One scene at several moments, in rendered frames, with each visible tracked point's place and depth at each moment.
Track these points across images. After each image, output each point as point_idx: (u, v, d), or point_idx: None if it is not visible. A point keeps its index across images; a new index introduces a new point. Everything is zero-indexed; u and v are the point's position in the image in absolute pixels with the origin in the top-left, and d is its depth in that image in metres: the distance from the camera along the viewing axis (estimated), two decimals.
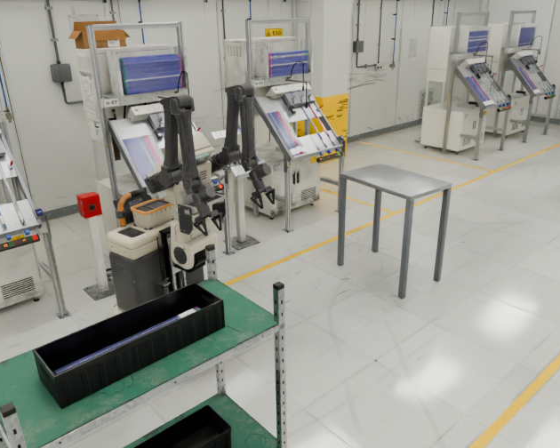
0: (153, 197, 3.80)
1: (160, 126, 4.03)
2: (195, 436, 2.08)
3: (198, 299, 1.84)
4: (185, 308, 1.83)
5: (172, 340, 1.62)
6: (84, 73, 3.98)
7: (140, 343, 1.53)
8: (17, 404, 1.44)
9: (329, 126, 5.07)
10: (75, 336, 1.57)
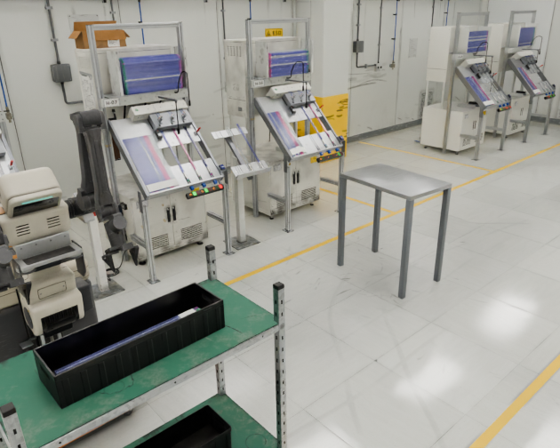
0: (153, 197, 3.80)
1: (160, 126, 4.03)
2: (195, 436, 2.08)
3: (198, 299, 1.84)
4: (185, 308, 1.83)
5: (172, 340, 1.62)
6: (84, 73, 3.98)
7: (140, 343, 1.53)
8: (17, 404, 1.44)
9: (329, 126, 5.07)
10: (75, 336, 1.57)
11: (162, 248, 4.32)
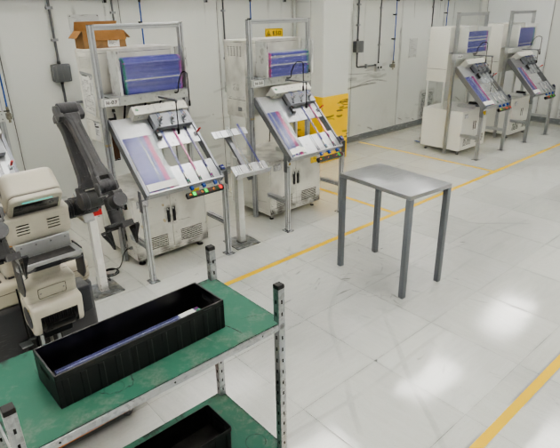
0: (153, 197, 3.80)
1: (160, 126, 4.03)
2: (195, 436, 2.08)
3: (198, 299, 1.84)
4: (185, 308, 1.83)
5: (172, 340, 1.62)
6: (84, 73, 3.98)
7: (140, 343, 1.53)
8: (17, 404, 1.44)
9: (329, 126, 5.07)
10: (75, 336, 1.57)
11: (162, 248, 4.32)
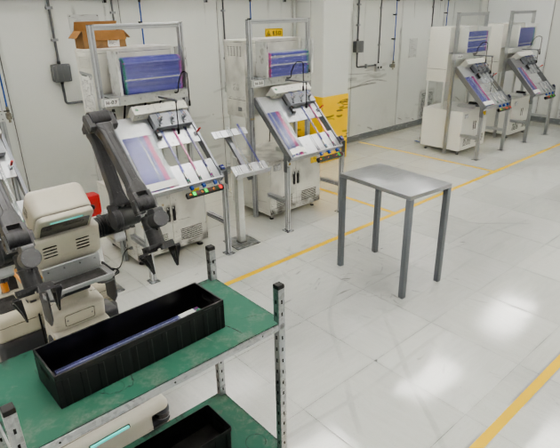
0: None
1: (160, 126, 4.03)
2: (195, 436, 2.08)
3: (198, 299, 1.84)
4: (185, 308, 1.83)
5: (172, 340, 1.62)
6: (84, 73, 3.98)
7: (140, 343, 1.53)
8: (17, 404, 1.44)
9: (329, 126, 5.07)
10: (75, 336, 1.57)
11: (162, 248, 4.32)
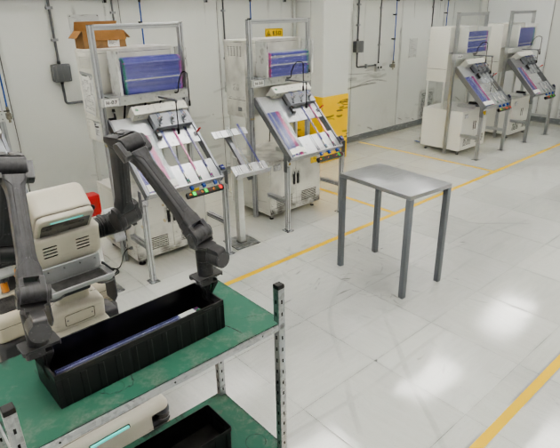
0: (153, 197, 3.80)
1: (160, 126, 4.03)
2: (195, 436, 2.08)
3: (198, 299, 1.84)
4: (185, 308, 1.83)
5: (172, 340, 1.62)
6: (84, 73, 3.98)
7: (140, 343, 1.53)
8: (17, 404, 1.44)
9: (329, 126, 5.07)
10: (75, 336, 1.57)
11: (162, 248, 4.32)
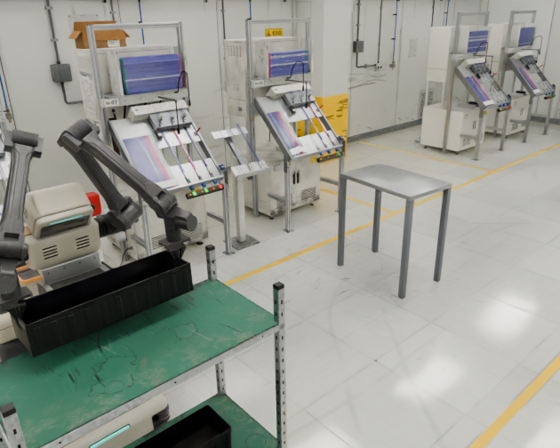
0: None
1: (160, 126, 4.03)
2: (195, 436, 2.08)
3: (169, 266, 1.95)
4: (156, 274, 1.94)
5: (140, 300, 1.72)
6: (84, 73, 3.98)
7: (108, 300, 1.64)
8: (17, 404, 1.44)
9: (329, 126, 5.07)
10: (48, 295, 1.68)
11: (162, 248, 4.32)
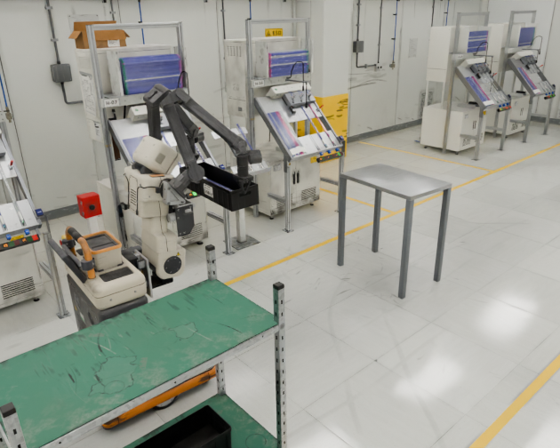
0: None
1: (160, 126, 4.03)
2: (195, 436, 2.08)
3: None
4: None
5: (223, 179, 2.95)
6: (84, 73, 3.98)
7: (232, 176, 2.86)
8: (17, 404, 1.44)
9: (329, 126, 5.07)
10: (218, 188, 2.67)
11: None
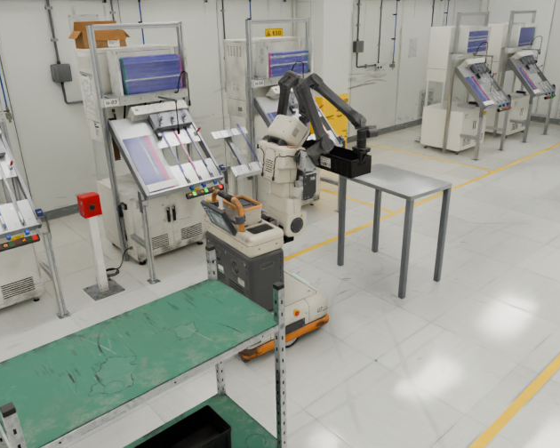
0: (153, 197, 3.80)
1: (160, 126, 4.03)
2: (195, 436, 2.08)
3: None
4: None
5: (332, 153, 3.42)
6: (84, 73, 3.98)
7: (343, 150, 3.32)
8: (17, 404, 1.44)
9: (329, 126, 5.07)
10: (337, 159, 3.13)
11: (162, 248, 4.32)
